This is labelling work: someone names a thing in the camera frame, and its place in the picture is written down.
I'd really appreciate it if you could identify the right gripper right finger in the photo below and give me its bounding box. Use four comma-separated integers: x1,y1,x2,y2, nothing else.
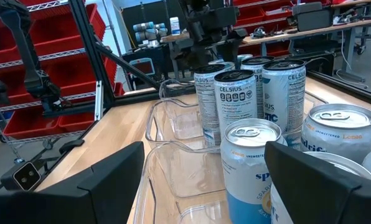
264,141,371,224

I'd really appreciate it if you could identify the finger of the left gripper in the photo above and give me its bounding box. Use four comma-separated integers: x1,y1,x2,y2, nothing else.
188,40,212,70
218,29,249,62

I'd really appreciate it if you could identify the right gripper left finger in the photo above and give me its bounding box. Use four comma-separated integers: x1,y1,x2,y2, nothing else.
0,141,146,224

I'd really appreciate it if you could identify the clear plastic bin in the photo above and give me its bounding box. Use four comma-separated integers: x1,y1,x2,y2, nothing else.
158,78,205,105
132,124,371,224
144,91,328,150

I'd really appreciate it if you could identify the rack with red bins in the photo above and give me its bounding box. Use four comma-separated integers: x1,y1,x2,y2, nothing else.
233,0,332,58
0,0,126,147

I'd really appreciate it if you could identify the white plastic bottle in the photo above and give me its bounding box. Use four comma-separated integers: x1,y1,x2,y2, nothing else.
169,16,182,36

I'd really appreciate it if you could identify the blue edged teach pendant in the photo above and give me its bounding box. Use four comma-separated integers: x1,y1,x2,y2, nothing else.
128,57,157,78

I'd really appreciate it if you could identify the dark partition panel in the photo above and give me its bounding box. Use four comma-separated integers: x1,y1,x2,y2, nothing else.
120,0,186,50

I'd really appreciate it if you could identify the black case on workbench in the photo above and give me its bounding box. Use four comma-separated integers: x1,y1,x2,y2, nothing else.
291,1,334,32

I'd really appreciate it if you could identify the wooden top workbench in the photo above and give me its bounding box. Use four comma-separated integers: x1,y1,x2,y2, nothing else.
243,15,371,78

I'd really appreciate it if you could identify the black table-level camera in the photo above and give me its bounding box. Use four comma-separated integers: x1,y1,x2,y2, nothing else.
0,161,42,191

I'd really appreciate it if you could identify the white hanging cable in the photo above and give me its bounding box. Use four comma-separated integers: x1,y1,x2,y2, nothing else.
334,29,360,83

